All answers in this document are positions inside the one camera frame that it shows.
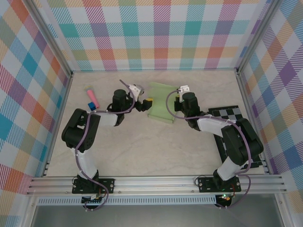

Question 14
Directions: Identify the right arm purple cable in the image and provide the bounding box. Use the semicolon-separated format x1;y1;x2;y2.
165;88;251;210

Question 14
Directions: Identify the aluminium cross rail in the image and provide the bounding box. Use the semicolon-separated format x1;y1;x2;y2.
26;175;288;196

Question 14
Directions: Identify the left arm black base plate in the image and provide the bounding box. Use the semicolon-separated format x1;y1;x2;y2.
72;177;116;194

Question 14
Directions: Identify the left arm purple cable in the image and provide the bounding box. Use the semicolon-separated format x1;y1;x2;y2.
74;79;137;211

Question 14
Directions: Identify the small electronics board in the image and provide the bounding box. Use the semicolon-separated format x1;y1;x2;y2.
216;193;234;204
81;193;106;205

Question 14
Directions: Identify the aluminium frame post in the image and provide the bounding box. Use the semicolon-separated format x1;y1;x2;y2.
23;0;73;79
234;0;281;74

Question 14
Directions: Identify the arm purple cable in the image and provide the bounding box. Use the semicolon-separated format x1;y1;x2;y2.
165;88;251;210
74;79;137;211

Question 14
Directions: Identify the black grey checkerboard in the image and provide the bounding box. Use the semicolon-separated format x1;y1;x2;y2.
208;105;264;169

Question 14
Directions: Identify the aluminium side rail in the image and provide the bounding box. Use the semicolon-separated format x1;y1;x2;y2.
41;72;74;177
235;68;270;175

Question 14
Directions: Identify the slotted white cable duct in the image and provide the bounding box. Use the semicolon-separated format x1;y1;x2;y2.
37;197;217;206

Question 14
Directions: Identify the pink toy microphone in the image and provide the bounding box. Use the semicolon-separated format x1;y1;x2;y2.
83;85;100;108

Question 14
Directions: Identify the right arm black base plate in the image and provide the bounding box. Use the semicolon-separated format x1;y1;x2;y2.
197;176;242;192

